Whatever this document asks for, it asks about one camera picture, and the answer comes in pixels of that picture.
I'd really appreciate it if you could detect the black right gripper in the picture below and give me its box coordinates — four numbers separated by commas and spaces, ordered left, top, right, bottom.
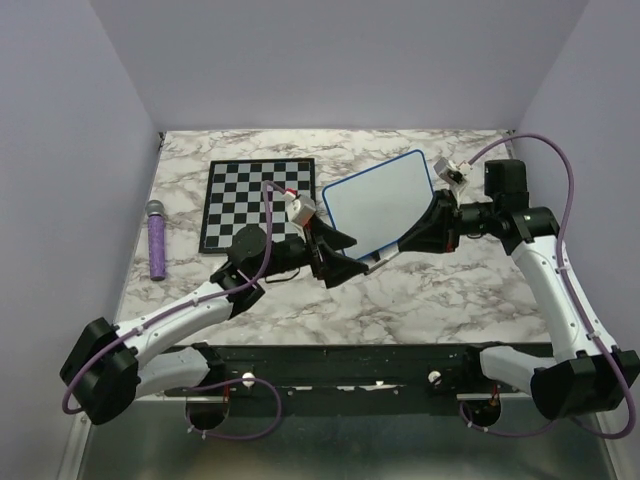
398, 189, 499, 254

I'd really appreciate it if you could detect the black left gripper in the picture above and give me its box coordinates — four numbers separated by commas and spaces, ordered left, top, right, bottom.
253, 213, 369, 288

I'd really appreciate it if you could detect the white blue whiteboard marker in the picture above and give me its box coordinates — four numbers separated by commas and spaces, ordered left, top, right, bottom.
367, 251, 400, 275

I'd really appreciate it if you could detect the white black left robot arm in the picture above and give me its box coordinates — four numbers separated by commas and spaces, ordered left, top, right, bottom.
60, 217, 369, 425

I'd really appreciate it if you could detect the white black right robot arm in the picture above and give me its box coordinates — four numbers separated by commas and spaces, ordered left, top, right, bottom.
398, 159, 639, 420

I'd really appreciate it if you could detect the blue framed whiteboard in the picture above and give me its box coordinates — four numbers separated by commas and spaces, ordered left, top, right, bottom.
322, 150, 434, 260

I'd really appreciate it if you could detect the black white chessboard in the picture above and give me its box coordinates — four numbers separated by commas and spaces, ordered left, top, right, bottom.
199, 158, 316, 254

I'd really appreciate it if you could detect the purple toy microphone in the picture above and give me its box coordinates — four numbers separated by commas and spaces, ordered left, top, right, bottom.
145, 200, 166, 281

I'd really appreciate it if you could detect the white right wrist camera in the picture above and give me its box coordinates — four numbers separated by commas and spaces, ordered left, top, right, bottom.
434, 157, 472, 201

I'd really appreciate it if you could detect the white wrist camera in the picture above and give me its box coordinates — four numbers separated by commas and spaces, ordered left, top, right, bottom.
284, 190, 316, 227
434, 157, 472, 201

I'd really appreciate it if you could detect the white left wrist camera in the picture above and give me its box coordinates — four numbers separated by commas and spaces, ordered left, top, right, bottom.
284, 190, 316, 227

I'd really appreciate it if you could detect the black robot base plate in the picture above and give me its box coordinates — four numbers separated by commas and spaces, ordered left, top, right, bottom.
168, 342, 512, 418

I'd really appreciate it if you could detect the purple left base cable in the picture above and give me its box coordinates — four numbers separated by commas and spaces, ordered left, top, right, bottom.
186, 373, 285, 442

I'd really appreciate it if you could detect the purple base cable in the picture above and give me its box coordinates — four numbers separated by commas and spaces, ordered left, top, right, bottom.
459, 394, 561, 440
186, 373, 285, 442

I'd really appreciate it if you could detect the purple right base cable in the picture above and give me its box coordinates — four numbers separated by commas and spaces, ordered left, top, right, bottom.
459, 394, 561, 440

